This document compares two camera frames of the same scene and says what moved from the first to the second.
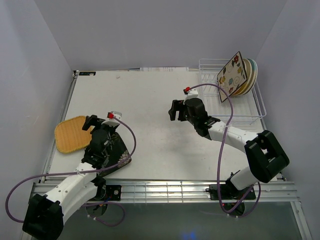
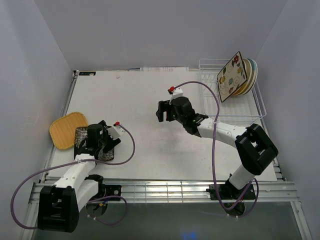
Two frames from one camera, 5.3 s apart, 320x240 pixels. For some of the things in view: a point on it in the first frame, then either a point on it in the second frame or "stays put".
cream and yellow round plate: (248, 69) stays put
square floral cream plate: (231, 76) stays put
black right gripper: (177, 105) → (164, 106)
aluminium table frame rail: (194, 192) stays put
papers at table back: (164, 69) stays put
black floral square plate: (117, 151) → (104, 154)
